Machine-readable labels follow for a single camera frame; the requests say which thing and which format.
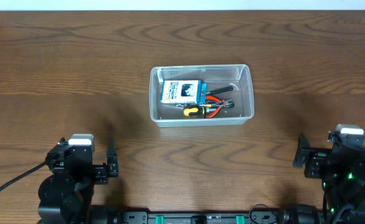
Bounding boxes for thin black yellow screwdriver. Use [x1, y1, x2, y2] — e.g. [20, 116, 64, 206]
[222, 100, 234, 108]

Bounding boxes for red handled pliers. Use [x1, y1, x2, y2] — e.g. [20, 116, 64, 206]
[205, 95, 234, 118]

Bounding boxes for blue white screwdriver box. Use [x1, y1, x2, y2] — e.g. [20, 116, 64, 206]
[160, 80, 207, 104]

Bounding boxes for stubby yellow black screwdriver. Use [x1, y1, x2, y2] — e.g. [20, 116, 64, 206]
[183, 106, 216, 118]

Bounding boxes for clear plastic container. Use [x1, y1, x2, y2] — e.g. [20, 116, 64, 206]
[149, 64, 254, 127]

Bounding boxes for small black orange hammer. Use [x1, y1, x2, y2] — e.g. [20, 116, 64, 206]
[206, 85, 234, 95]

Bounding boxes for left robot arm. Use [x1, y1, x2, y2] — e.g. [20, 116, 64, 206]
[38, 134, 119, 223]

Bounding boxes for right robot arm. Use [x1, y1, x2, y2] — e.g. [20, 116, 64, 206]
[293, 131, 365, 223]

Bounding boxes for left black cable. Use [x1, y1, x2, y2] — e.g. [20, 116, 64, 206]
[0, 161, 49, 207]

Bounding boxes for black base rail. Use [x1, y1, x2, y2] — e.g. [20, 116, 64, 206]
[88, 203, 323, 224]

